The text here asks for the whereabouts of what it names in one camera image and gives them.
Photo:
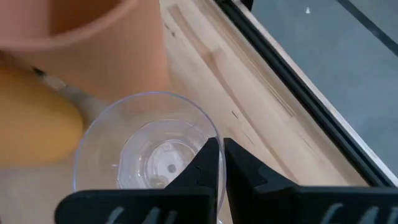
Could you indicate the yellow plastic cup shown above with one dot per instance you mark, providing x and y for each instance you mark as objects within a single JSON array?
[{"x": 31, "y": 124}]

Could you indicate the clear glass mug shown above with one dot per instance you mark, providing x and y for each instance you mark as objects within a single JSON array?
[{"x": 140, "y": 124}]

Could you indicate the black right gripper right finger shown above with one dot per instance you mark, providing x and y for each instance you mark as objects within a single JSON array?
[{"x": 258, "y": 199}]

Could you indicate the terracotta pink plastic cup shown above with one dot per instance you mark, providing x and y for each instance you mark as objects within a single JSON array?
[{"x": 109, "y": 62}]

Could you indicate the small white scrap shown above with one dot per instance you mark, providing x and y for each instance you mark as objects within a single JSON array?
[{"x": 308, "y": 10}]

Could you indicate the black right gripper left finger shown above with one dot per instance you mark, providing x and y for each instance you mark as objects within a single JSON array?
[{"x": 192, "y": 199}]

